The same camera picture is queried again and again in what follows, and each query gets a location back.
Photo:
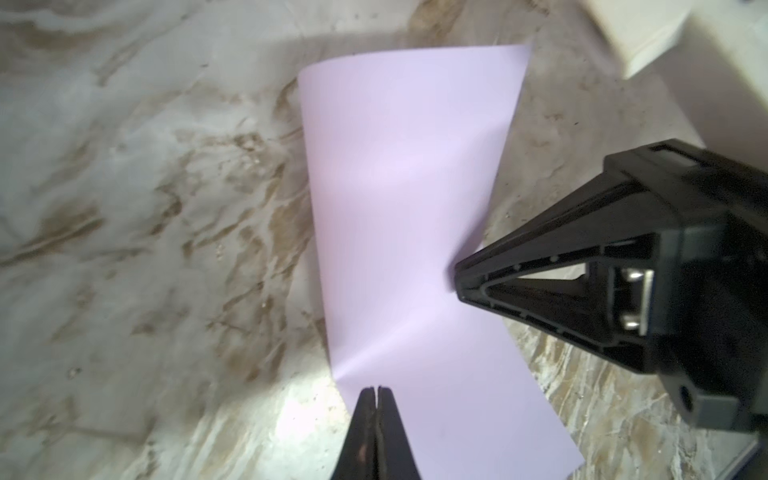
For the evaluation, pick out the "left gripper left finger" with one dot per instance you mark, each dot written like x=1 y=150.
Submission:
x=357 y=456

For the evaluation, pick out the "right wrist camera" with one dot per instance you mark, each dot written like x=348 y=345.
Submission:
x=711 y=55

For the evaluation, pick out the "lilac square paper sheet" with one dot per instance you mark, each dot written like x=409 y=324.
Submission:
x=403 y=149

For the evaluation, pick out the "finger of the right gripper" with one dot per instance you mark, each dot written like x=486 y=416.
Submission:
x=560 y=272

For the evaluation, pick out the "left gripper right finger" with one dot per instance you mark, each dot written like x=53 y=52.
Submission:
x=394 y=458

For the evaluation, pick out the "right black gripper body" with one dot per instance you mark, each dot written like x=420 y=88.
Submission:
x=690 y=289

